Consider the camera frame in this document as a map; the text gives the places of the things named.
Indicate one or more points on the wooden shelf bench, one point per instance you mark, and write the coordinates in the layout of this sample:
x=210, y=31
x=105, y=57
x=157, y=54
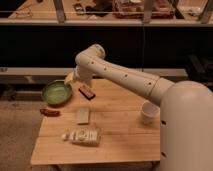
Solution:
x=24, y=75

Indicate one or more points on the white paper cup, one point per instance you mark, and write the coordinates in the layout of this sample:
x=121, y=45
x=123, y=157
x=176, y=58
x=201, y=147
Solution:
x=149, y=112

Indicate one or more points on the green ceramic bowl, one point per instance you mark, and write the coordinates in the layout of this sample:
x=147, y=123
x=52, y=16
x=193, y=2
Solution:
x=56, y=93

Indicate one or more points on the dark chocolate bar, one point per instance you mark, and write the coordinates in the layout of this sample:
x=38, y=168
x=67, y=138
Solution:
x=86, y=92

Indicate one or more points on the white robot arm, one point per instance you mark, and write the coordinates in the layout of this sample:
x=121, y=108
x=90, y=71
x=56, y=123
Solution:
x=186, y=110

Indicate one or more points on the tan sponge block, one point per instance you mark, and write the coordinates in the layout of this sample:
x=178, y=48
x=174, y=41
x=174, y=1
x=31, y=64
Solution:
x=83, y=115

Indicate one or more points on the red sausage toy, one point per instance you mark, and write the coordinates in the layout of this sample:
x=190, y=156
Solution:
x=49, y=113

